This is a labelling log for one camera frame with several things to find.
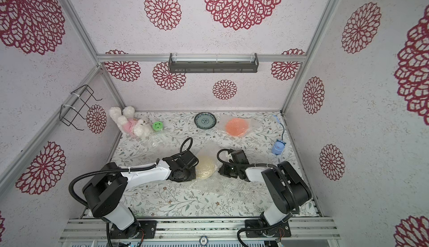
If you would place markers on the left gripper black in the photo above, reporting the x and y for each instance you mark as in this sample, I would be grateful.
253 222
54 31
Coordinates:
192 177

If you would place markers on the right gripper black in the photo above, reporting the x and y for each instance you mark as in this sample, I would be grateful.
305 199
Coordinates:
224 171

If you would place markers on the yellow plate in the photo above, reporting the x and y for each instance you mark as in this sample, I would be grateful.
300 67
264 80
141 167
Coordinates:
205 167

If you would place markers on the clear bubble wrap sheet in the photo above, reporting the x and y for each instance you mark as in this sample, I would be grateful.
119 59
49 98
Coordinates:
159 138
217 196

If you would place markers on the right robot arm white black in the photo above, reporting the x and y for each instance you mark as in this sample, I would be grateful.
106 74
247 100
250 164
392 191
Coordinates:
287 189

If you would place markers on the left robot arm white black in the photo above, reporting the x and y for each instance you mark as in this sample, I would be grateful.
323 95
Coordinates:
101 191

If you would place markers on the orange plate in bubble wrap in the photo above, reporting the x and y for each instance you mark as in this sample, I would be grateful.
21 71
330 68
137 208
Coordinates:
237 126

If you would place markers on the green round toy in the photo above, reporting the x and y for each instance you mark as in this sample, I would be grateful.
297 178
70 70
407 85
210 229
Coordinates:
158 126

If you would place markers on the white plush bunny pink dress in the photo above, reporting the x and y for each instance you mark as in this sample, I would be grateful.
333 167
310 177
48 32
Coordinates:
128 124

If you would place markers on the blue toy with cord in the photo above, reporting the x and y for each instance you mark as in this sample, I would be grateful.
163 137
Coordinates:
280 145

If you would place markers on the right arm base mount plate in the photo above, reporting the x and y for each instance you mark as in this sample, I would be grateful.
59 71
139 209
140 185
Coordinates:
281 231

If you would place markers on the aluminium front rail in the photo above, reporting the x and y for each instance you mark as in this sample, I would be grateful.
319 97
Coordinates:
192 229

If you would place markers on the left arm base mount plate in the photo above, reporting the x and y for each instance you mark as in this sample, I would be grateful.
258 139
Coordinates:
144 229

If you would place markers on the black wire wall basket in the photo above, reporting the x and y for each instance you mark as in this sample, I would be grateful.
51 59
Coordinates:
82 94

